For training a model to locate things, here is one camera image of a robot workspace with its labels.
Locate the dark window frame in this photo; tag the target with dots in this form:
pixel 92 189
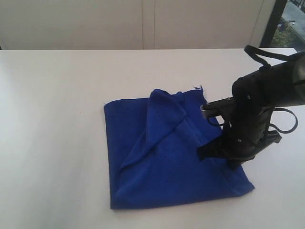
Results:
pixel 272 24

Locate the beige cabinet doors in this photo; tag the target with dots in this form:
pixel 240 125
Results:
pixel 132 24

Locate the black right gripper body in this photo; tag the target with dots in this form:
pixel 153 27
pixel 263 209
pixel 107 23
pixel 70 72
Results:
pixel 246 131

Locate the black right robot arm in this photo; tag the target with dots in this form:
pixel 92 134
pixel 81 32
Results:
pixel 291 90

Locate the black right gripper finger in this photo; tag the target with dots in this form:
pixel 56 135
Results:
pixel 235 163
pixel 213 149

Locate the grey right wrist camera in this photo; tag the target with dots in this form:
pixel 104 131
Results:
pixel 222 108

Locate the blue microfiber cloth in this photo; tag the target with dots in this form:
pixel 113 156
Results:
pixel 152 145

